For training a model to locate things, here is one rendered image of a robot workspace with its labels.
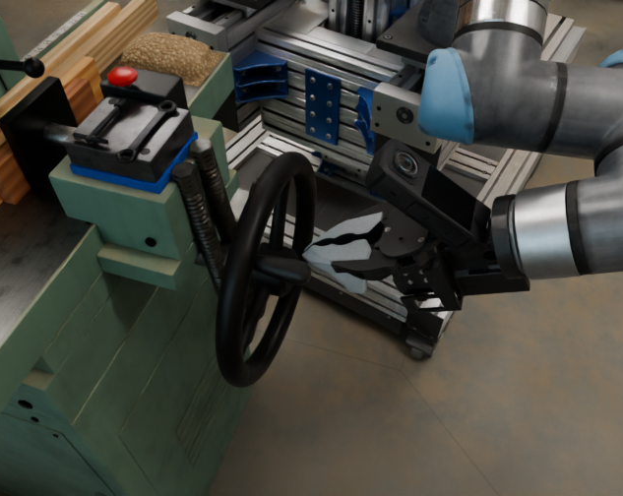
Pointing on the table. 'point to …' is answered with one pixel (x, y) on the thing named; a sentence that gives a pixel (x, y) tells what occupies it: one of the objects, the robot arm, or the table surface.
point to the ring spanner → (146, 133)
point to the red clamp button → (122, 76)
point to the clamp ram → (39, 130)
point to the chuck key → (102, 124)
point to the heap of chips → (171, 56)
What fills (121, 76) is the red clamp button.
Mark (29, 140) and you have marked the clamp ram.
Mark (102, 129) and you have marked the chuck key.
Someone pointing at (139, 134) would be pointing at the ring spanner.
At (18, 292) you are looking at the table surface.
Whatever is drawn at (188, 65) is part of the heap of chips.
